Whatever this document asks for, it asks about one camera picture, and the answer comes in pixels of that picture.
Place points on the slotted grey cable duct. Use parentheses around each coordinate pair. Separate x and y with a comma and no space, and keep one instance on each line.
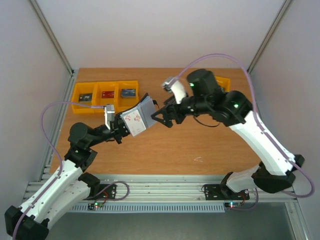
(137,208)

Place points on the aluminium frame post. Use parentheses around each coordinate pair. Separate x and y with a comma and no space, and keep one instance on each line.
(47,28)
(281,13)

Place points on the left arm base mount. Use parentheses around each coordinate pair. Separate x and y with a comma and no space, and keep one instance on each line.
(98,190)

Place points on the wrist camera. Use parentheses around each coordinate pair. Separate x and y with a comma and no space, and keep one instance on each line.
(109,115)
(174,86)

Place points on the circuit board with led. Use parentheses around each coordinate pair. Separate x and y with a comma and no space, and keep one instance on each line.
(94,206)
(232,205)

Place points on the card holder with clear sleeves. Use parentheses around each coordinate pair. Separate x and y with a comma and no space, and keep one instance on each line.
(147,106)

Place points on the yellow bin middle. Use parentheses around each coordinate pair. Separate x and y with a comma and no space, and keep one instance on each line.
(105,86)

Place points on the blue credit card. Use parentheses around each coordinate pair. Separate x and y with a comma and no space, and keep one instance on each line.
(128,93)

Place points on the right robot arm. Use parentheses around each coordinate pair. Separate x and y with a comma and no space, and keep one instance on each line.
(274,173)

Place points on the left circuit board with LED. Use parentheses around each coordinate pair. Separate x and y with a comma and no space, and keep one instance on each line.
(94,206)

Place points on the right aluminium frame post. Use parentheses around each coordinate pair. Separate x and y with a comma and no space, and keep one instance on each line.
(281,13)

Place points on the yellow bin right of trio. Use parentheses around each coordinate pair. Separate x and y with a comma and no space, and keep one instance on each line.
(126,103)

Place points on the white card with red pattern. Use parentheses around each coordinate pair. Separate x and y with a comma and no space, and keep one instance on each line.
(134,121)

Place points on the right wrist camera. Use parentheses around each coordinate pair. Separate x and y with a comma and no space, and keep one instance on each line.
(174,86)

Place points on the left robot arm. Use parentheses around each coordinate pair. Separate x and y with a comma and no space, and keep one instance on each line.
(68,185)

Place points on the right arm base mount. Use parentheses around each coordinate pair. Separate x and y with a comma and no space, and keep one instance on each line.
(213,192)

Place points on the left aluminium frame post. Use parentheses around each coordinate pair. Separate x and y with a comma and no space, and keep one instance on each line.
(47,28)

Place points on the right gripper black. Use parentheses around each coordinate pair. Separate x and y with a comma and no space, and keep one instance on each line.
(175,113)

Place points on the yellow bin left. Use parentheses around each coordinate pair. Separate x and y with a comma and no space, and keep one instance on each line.
(79,88)

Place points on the right circuit board with LED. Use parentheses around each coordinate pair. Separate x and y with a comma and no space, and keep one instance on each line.
(232,205)

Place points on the black credit card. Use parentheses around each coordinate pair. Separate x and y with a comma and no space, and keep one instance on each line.
(85,98)

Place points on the red credit card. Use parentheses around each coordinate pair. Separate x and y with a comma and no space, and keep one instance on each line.
(107,94)

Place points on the yellow bin far right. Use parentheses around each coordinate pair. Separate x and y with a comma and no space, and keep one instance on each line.
(224,83)

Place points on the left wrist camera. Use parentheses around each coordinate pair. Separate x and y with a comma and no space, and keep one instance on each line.
(109,115)

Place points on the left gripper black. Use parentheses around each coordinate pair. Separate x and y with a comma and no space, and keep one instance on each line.
(119,126)

